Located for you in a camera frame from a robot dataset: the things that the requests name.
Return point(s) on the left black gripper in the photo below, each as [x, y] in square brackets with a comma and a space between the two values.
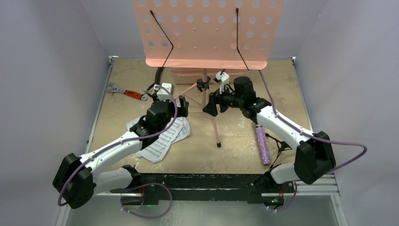
[182, 109]

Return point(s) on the pink folding music stand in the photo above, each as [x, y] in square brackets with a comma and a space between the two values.
[207, 34]

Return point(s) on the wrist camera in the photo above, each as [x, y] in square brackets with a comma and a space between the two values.
[164, 91]
[223, 79]

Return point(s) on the pink plastic storage box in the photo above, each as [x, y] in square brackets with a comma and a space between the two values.
[191, 75]

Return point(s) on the purple glitter microphone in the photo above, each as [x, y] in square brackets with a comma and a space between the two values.
[262, 143]

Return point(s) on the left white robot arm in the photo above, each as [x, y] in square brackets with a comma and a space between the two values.
[78, 178]

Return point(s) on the black handled pliers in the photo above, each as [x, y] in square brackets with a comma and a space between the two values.
[150, 92]

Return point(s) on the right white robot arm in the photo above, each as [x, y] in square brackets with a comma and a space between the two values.
[314, 156]

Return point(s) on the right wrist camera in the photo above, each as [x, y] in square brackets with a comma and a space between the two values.
[223, 79]

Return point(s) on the aluminium table frame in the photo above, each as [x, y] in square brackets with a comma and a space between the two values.
[315, 205]

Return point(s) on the sheet music page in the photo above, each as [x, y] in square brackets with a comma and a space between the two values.
[156, 151]
[180, 130]

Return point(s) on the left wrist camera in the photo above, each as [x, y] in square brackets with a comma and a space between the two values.
[164, 91]

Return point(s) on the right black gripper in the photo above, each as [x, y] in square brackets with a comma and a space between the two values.
[216, 101]

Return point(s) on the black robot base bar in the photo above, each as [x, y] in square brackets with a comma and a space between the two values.
[250, 188]

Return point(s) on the red handled adjustable wrench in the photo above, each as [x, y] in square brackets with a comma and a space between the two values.
[114, 88]

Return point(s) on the black microphone tripod stand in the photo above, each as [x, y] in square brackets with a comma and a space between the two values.
[281, 145]

